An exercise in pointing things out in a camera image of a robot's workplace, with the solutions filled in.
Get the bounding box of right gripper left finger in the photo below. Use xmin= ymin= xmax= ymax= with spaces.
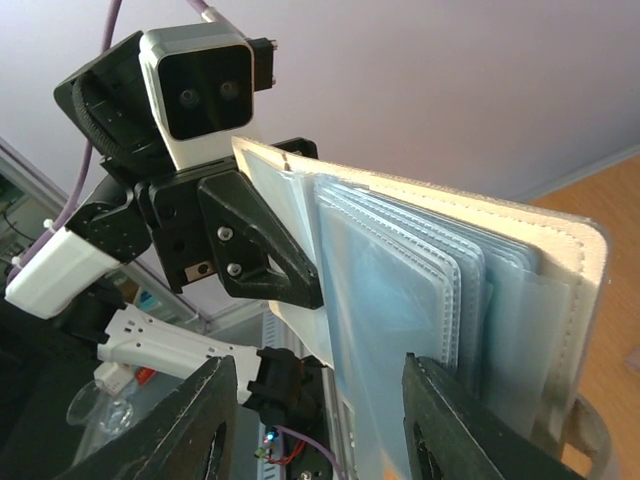
xmin=59 ymin=356 xmax=237 ymax=479

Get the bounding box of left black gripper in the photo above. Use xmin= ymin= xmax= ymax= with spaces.
xmin=134 ymin=155 xmax=324 ymax=309

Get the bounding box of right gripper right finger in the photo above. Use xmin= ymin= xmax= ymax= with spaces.
xmin=402 ymin=353 xmax=581 ymax=480

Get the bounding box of beige card holder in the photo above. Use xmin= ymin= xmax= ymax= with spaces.
xmin=233 ymin=137 xmax=619 ymax=479

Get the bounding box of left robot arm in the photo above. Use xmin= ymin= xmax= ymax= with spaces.
xmin=5 ymin=23 xmax=323 ymax=431

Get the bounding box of left circuit board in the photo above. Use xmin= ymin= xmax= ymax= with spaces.
xmin=253 ymin=426 xmax=310 ymax=466

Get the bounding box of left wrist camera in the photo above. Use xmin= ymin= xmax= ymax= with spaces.
xmin=139 ymin=23 xmax=277 ymax=171

